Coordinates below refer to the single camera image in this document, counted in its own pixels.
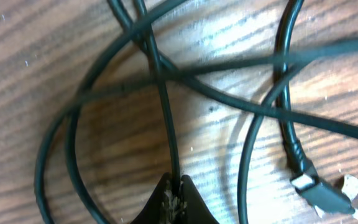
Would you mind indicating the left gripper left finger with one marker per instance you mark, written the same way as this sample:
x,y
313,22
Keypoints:
x,y
153,211

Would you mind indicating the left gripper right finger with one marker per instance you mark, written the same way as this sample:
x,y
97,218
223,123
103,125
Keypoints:
x,y
196,211

